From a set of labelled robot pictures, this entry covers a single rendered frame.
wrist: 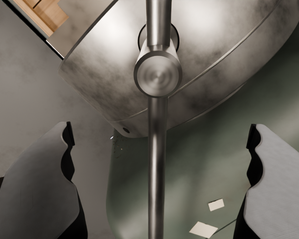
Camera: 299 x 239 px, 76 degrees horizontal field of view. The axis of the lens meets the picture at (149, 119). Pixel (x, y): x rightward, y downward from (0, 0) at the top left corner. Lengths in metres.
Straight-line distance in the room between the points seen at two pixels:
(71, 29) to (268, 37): 0.23
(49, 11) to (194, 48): 0.42
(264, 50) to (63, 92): 1.40
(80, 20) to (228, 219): 0.31
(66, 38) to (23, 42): 1.24
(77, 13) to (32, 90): 1.31
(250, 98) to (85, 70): 0.18
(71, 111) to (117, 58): 1.38
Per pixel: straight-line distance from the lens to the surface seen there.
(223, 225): 0.27
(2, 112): 1.73
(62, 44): 0.31
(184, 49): 0.17
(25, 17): 0.94
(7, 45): 1.58
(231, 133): 0.22
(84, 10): 0.30
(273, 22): 0.22
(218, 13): 0.18
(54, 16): 0.54
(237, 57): 0.19
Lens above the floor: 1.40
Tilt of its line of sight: 66 degrees down
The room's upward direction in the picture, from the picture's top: 163 degrees clockwise
